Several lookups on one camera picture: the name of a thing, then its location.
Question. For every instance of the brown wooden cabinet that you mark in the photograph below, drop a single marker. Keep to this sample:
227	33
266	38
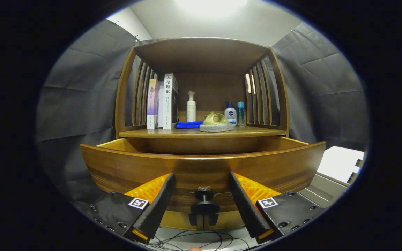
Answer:
201	55

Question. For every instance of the thick white book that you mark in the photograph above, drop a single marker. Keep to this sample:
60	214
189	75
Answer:
168	104

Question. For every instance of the white lotion bottle blue cap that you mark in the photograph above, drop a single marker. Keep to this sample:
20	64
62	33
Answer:
230	113

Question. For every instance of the black drawer knob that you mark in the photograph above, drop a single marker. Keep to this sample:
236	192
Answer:
205	208

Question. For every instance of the grey ribbed plastic panel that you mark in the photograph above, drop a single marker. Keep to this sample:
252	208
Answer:
323	190

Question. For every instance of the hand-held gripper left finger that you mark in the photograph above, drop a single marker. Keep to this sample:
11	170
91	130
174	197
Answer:
159	205

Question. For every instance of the wooden countertop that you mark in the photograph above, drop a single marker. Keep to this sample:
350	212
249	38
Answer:
250	131

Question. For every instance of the white flat panel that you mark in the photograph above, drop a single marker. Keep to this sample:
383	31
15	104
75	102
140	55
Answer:
340	162

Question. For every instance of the blue folded cloth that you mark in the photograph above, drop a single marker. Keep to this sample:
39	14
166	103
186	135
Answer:
187	124

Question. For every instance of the brown wooden drawer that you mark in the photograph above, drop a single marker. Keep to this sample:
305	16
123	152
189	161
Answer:
201	167

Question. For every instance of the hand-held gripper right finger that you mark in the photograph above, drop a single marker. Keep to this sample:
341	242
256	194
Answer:
246	209

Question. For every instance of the purple book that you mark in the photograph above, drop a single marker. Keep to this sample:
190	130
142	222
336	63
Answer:
152	104

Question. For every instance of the white pump bottle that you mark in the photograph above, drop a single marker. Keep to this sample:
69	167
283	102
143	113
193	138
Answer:
191	111

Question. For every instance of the slim teal bottle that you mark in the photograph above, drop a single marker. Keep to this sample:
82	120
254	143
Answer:
240	115

